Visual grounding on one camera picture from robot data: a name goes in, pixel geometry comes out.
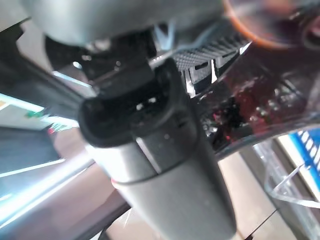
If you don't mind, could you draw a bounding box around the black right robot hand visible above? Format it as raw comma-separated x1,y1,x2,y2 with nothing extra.
18,0,253,240

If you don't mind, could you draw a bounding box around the small Coca-Cola bottle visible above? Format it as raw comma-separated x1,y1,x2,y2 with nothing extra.
194,0,320,161

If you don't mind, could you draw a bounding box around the black shelf with clear rail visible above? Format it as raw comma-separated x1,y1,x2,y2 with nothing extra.
0,14,101,181

